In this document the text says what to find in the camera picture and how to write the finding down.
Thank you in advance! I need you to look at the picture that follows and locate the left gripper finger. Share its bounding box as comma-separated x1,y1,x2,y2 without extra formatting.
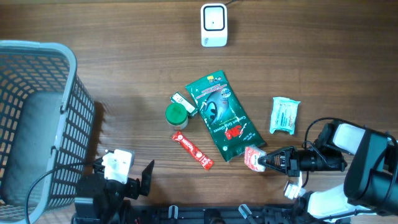
92,157,104,171
140,160,155,196

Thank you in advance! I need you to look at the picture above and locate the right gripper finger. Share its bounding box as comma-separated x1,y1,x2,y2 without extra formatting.
258,160,287,175
258,147,288,162

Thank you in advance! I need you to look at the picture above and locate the red white small packet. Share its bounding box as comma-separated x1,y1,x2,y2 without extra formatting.
244,145,267,172

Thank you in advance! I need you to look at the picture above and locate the teal wipes packet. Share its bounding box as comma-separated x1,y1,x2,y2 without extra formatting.
269,96,300,135

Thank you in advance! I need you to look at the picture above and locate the green 3M gloves pack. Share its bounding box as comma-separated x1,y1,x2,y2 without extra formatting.
185,70,266,162

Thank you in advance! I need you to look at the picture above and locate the red Nescafe stick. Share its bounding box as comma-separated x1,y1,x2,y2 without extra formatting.
172,131,214,170

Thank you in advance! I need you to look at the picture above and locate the green lid jar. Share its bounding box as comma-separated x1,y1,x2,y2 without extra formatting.
165,103,188,130

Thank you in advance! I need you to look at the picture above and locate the small green white box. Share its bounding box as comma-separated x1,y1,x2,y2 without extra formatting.
170,91,198,118

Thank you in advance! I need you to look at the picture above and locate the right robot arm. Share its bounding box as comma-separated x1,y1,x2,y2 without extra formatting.
256,117,397,223

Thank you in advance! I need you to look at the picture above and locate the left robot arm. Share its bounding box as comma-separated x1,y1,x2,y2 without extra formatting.
71,158,155,224

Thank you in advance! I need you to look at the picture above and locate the white barcode scanner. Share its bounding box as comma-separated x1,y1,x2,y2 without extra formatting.
200,3,228,47

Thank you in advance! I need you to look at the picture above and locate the grey plastic basket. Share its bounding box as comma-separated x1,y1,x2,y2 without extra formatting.
1,40,95,223

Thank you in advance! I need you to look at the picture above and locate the left camera cable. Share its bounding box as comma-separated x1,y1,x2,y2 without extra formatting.
24,161,105,224

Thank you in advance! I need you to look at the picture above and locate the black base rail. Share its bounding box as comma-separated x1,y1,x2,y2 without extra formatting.
122,205,303,224

